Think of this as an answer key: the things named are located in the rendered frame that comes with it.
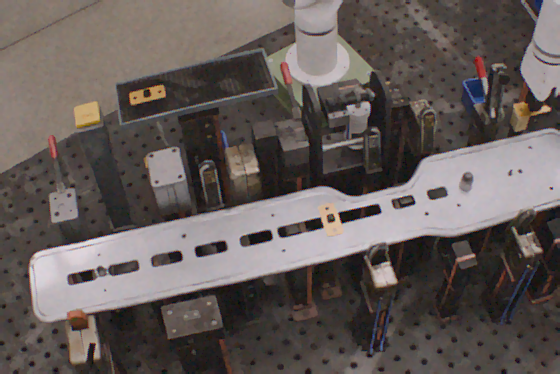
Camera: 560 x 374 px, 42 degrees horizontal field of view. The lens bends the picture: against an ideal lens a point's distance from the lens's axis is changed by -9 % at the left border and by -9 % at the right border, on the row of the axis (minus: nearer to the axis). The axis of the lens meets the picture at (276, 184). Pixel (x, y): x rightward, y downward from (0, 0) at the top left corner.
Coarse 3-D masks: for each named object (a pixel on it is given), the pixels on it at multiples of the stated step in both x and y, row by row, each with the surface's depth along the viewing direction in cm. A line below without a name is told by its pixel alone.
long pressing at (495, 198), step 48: (528, 144) 186; (336, 192) 180; (384, 192) 179; (480, 192) 179; (528, 192) 178; (96, 240) 174; (144, 240) 174; (192, 240) 174; (288, 240) 173; (336, 240) 173; (48, 288) 168; (96, 288) 168; (144, 288) 167; (192, 288) 168
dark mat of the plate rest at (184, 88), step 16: (208, 64) 183; (224, 64) 183; (240, 64) 183; (256, 64) 182; (144, 80) 181; (160, 80) 181; (176, 80) 180; (192, 80) 180; (208, 80) 180; (224, 80) 180; (240, 80) 180; (256, 80) 179; (128, 96) 178; (176, 96) 178; (192, 96) 177; (208, 96) 177; (224, 96) 177; (128, 112) 175; (144, 112) 175; (160, 112) 175
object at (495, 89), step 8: (496, 64) 174; (496, 72) 173; (504, 72) 173; (496, 80) 176; (504, 80) 171; (488, 88) 178; (496, 88) 178; (488, 96) 179; (496, 96) 180; (488, 104) 181; (496, 104) 182; (488, 112) 182; (496, 112) 184; (496, 120) 185
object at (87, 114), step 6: (96, 102) 178; (78, 108) 177; (84, 108) 177; (90, 108) 177; (96, 108) 177; (78, 114) 176; (84, 114) 176; (90, 114) 176; (96, 114) 176; (78, 120) 175; (84, 120) 175; (90, 120) 175; (96, 120) 175; (78, 126) 175
